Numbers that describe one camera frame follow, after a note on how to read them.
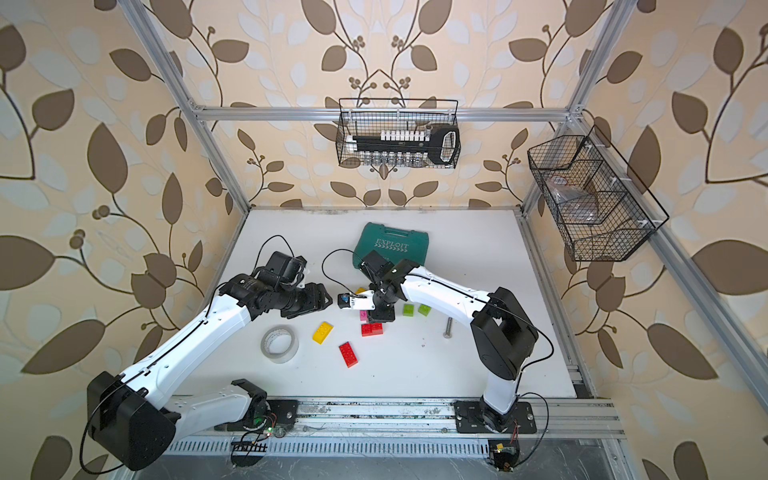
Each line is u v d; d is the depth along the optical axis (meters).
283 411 0.76
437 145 0.84
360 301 0.73
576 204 0.69
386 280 0.62
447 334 0.88
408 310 0.92
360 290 0.75
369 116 0.91
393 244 1.04
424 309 0.93
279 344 0.86
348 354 0.84
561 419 0.75
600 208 0.73
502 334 0.46
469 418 0.73
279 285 0.63
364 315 0.80
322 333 0.87
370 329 0.87
